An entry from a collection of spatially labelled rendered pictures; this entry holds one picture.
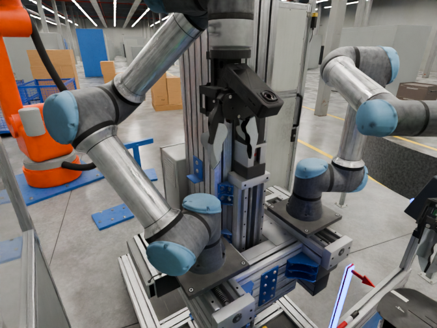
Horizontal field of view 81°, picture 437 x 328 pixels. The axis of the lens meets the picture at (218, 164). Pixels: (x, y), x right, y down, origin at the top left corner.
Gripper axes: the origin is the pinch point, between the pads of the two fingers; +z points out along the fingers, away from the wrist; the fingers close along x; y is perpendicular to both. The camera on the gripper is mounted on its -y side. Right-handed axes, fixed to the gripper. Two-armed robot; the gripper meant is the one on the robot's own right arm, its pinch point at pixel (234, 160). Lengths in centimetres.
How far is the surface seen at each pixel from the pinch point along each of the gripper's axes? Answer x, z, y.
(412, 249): -76, 51, -15
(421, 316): -24.1, 28.5, -31.1
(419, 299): -31, 31, -29
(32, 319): 45, 48, 30
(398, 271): -74, 62, -14
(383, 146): -210, 60, 59
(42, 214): 60, 148, 264
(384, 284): -63, 62, -14
